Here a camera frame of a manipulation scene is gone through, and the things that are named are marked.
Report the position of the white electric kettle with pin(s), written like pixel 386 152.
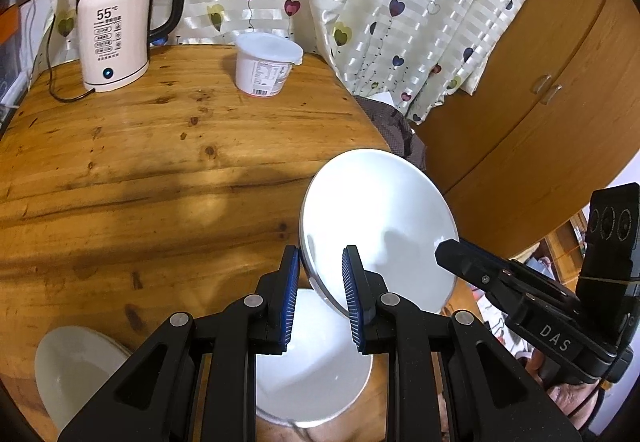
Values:
pixel 115 47

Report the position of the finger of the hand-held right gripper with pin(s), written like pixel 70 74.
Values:
pixel 480 272

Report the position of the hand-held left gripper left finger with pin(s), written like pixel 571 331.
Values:
pixel 289 302

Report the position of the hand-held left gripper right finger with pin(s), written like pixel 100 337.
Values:
pixel 352 302

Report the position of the wooden cabinet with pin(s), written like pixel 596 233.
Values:
pixel 550 147

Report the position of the white bowl with blue stripes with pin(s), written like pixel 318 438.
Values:
pixel 310 372
pixel 75 367

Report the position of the grey plate with blue pattern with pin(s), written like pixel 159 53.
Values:
pixel 380 202

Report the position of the dark cloth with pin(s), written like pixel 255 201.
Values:
pixel 395 132

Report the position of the white plastic tub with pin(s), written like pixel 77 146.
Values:
pixel 265 72

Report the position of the person's right hand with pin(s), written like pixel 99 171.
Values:
pixel 567 399

